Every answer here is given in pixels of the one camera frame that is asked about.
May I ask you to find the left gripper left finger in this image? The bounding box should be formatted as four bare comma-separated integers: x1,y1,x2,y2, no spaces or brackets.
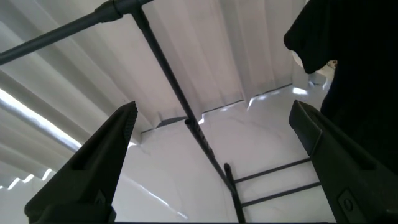
24,101,138,224

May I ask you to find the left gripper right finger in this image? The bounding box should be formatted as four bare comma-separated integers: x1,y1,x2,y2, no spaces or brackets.
288,99,398,224

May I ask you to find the cream printed garment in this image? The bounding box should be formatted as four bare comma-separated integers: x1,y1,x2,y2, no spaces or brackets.
291,49,339,78

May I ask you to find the black garment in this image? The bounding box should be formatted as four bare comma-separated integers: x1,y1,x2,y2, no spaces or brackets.
283,0,398,175

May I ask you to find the black clothes rack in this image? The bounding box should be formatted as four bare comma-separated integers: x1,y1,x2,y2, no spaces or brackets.
0,0,322,223

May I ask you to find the white curtain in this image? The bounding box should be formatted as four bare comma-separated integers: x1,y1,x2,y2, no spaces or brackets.
0,0,308,189

